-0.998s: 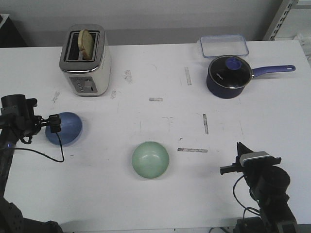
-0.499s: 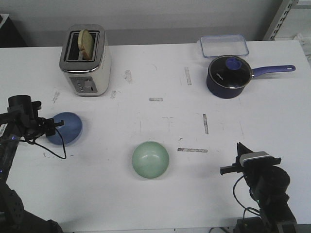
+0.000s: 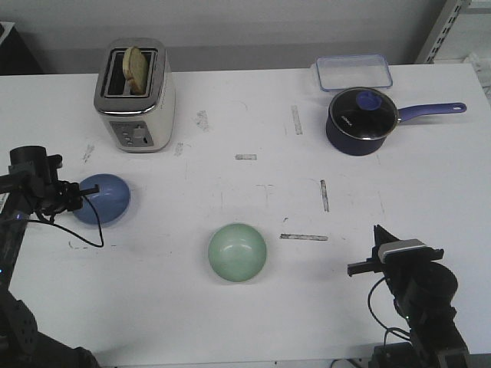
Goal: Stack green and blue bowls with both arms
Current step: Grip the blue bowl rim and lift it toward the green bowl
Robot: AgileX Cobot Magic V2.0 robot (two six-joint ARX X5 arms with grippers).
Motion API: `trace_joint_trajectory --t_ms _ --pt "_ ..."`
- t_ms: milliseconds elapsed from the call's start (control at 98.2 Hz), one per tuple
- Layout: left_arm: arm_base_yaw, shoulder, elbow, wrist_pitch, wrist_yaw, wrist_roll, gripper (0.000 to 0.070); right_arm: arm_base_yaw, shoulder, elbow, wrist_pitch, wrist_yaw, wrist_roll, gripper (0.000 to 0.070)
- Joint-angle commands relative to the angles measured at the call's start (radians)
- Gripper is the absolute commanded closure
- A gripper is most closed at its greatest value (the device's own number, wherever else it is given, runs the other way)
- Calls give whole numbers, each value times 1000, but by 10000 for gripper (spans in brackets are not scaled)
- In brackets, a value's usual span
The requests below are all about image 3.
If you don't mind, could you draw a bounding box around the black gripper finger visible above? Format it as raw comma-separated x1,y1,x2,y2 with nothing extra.
373,225,400,253
79,185,99,196

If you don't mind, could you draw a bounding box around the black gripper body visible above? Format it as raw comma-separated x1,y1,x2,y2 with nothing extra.
347,247,444,276
7,146,83,215

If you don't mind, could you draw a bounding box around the blue bowl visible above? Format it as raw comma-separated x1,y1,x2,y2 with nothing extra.
73,173,130,225

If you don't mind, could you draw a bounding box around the green bowl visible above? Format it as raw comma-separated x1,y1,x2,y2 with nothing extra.
207,223,267,283

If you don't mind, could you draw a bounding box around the white and silver toaster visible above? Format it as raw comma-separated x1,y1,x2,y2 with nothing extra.
94,38,176,153

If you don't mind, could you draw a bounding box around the black object at left edge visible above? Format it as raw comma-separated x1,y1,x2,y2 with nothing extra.
1,21,44,76

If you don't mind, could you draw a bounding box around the glass pot lid blue knob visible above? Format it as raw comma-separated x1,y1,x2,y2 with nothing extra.
329,87,398,140

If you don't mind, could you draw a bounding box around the toast slice in toaster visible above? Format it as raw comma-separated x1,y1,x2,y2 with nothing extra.
122,46,149,95

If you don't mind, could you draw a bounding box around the clear plastic food container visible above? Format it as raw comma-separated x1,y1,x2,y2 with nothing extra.
310,54,393,92

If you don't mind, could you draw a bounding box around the grey metal shelf upright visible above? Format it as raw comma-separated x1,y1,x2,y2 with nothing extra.
414,1,473,64

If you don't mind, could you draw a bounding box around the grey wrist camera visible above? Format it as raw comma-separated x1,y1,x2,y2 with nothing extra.
377,238,427,264

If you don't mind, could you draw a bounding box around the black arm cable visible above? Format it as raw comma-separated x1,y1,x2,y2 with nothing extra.
367,276,411,346
28,193,104,248

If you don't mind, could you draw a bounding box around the blue saucepan with handle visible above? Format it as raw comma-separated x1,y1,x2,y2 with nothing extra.
325,87,467,156

